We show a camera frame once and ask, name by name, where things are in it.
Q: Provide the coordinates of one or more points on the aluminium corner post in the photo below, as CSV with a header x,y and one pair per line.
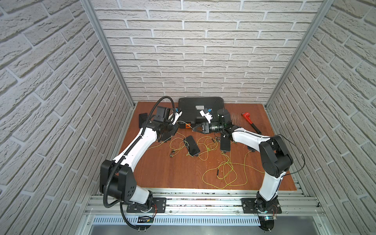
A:
x,y
317,20
90,11

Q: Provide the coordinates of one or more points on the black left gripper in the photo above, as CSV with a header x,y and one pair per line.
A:
x,y
168,132

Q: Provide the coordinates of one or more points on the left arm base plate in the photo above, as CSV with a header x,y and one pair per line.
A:
x,y
154,205

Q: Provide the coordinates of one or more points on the black plastic tool case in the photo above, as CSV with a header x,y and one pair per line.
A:
x,y
192,106

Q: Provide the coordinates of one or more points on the blue-edged smartphone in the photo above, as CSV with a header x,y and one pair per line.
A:
x,y
192,146

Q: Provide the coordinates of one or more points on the aluminium corner post right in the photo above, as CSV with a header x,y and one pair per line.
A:
x,y
317,20

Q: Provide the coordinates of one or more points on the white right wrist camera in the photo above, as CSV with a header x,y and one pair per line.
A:
x,y
207,114

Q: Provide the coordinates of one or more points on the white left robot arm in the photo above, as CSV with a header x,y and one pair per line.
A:
x,y
117,180

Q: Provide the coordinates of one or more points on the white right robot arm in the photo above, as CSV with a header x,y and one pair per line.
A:
x,y
274,153

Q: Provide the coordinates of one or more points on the red and black tool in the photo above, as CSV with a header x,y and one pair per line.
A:
x,y
246,116

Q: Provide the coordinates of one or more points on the grey-edged large smartphone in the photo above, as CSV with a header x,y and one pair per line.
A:
x,y
225,143

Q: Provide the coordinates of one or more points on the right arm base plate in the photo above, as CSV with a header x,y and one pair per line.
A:
x,y
259,205

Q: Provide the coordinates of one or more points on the aluminium rail frame front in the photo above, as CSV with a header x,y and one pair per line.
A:
x,y
228,202

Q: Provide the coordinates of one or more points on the purple-edged smartphone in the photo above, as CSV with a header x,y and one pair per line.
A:
x,y
142,119

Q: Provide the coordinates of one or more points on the aluminium corner post left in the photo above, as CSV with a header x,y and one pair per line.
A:
x,y
90,11

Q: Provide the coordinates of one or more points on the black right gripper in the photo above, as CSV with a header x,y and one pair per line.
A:
x,y
205,129

